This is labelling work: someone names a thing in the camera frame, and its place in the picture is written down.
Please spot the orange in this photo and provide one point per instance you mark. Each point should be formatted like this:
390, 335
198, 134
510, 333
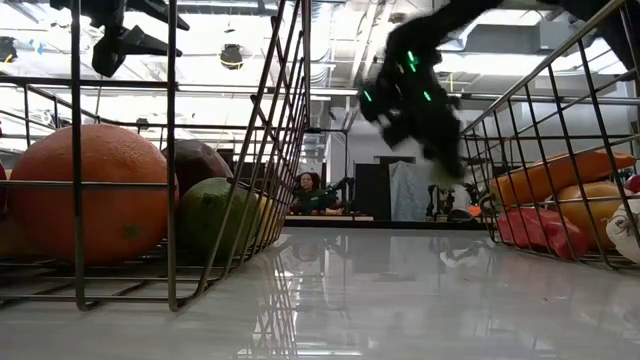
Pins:
120, 225

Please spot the white garlic bulb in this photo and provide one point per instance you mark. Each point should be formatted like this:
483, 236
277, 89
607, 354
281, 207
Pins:
627, 235

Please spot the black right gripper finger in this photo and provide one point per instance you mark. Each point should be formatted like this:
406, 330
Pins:
447, 150

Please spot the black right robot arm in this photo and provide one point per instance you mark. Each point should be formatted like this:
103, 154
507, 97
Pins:
465, 12

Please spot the long orange pepper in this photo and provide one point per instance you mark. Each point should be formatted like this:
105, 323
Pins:
565, 172

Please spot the yellow lemon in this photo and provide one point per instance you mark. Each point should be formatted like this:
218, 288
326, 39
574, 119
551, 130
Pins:
267, 220

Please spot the red chili pepper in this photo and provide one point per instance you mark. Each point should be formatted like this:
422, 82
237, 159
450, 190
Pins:
540, 232

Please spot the background table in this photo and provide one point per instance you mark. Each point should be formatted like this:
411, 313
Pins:
325, 218

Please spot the dark cabinet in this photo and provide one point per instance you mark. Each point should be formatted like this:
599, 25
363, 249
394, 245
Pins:
372, 192

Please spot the green lime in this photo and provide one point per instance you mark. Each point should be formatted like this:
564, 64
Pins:
215, 220

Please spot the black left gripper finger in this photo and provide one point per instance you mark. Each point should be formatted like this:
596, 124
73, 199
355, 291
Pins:
160, 12
115, 50

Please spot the round black ceiling fixture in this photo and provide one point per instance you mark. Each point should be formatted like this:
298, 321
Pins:
231, 56

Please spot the light blue cloth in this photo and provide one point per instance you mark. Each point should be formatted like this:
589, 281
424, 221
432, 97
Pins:
407, 192

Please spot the dark purple plum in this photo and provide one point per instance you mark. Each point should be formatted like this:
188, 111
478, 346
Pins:
200, 162

